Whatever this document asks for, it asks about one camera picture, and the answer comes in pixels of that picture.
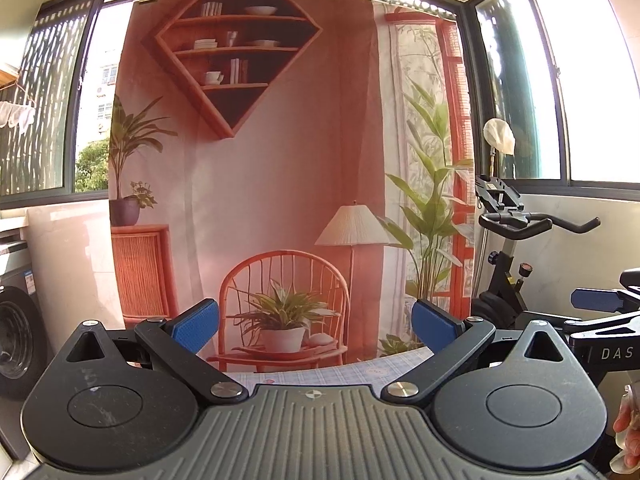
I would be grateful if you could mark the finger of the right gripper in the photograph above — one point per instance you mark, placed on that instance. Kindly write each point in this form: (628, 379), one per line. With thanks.
(624, 299)

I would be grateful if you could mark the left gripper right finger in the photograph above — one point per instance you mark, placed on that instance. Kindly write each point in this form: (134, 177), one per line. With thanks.
(456, 346)

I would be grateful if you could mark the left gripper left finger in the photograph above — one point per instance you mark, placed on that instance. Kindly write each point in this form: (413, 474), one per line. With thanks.
(174, 346)

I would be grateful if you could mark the person's hand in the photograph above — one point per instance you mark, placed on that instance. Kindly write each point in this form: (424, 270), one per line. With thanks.
(626, 428)

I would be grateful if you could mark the blue plaid tablecloth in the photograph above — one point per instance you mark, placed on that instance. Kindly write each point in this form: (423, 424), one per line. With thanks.
(376, 373)

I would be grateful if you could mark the grey washing machine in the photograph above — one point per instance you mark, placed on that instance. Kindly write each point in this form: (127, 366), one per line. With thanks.
(25, 346)

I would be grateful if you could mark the white cloth on pole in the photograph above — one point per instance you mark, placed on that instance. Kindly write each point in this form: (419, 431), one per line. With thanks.
(499, 135)

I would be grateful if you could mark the printed room backdrop cloth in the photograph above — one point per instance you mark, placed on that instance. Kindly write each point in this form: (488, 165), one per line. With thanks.
(307, 164)

